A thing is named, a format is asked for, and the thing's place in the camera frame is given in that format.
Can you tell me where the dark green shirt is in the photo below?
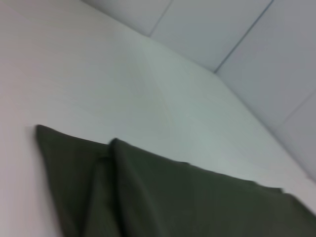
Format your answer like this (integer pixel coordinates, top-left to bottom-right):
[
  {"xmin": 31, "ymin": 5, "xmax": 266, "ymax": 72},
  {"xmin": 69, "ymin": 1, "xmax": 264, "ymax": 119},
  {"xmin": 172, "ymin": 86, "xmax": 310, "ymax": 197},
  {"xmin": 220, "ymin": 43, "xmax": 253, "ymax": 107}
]
[{"xmin": 36, "ymin": 124, "xmax": 316, "ymax": 237}]

